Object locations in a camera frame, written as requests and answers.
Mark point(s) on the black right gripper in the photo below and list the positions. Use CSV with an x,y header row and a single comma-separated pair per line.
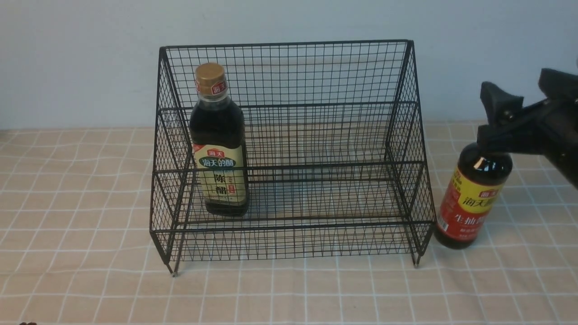
x,y
548,127

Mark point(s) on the soy sauce bottle red cap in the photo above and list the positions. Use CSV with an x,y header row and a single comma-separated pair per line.
x,y
472,191

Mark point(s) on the vinegar bottle gold cap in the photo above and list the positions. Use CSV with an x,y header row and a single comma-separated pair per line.
x,y
219,144

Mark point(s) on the beige checkered tablecloth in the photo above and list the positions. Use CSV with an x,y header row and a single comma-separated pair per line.
x,y
76,250

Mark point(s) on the black wire mesh shelf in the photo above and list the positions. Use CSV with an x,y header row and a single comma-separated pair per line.
x,y
336,157

